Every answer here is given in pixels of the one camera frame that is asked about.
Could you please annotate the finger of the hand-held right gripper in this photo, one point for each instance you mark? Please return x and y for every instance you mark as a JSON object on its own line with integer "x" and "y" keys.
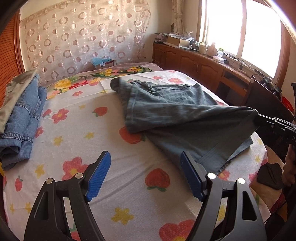
{"x": 266, "y": 120}

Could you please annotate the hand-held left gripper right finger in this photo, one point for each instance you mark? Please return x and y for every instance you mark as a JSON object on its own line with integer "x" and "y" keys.
{"x": 192, "y": 178}

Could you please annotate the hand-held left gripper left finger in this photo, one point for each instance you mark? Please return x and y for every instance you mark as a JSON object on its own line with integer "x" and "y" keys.
{"x": 99, "y": 178}

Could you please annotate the grey-blue pants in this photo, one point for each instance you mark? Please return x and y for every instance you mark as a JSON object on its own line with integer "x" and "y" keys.
{"x": 173, "y": 111}

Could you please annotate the folded khaki pants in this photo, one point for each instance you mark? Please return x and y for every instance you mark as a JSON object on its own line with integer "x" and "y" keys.
{"x": 13, "y": 92}

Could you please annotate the person's right hand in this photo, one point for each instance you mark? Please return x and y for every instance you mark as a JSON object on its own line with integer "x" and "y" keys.
{"x": 291, "y": 166}

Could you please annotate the dark wooden chair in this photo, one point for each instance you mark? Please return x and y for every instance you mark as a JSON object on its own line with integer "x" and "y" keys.
{"x": 266, "y": 97}

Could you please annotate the black cloth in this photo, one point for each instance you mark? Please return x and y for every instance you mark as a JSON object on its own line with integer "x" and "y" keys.
{"x": 269, "y": 176}

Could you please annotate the white strawberry print blanket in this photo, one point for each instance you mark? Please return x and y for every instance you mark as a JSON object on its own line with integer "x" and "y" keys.
{"x": 104, "y": 129}

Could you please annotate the person's dark clothing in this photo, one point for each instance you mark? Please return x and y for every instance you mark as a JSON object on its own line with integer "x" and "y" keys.
{"x": 284, "y": 220}

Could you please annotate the white plastic jug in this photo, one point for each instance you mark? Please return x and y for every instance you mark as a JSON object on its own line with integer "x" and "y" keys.
{"x": 212, "y": 49}

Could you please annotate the bright window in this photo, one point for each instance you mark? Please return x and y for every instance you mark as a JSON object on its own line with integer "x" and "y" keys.
{"x": 254, "y": 30}

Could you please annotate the white jar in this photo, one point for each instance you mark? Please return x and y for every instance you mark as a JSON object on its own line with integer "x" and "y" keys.
{"x": 203, "y": 49}

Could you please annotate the long wooden cabinet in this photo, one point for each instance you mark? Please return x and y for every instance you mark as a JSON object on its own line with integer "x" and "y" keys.
{"x": 189, "y": 62}

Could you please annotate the folded blue jeans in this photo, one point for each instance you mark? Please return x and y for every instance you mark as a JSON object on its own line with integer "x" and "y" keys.
{"x": 20, "y": 120}

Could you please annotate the floral bedsheet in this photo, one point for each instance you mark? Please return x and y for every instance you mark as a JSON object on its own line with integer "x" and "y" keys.
{"x": 111, "y": 73}

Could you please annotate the small cardboard box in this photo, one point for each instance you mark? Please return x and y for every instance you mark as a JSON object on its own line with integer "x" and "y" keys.
{"x": 108, "y": 63}

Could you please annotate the brown cardboard box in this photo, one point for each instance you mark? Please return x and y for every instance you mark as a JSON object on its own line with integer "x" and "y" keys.
{"x": 177, "y": 41}

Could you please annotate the beige window curtain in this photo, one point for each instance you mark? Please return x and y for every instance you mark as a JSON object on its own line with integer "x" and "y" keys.
{"x": 178, "y": 16}

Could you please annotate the circle pattern sheer curtain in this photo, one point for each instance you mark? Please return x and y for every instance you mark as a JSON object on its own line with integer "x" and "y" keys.
{"x": 81, "y": 34}

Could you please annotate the wooden slatted wardrobe door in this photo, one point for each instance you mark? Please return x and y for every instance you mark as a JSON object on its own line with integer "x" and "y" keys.
{"x": 11, "y": 58}

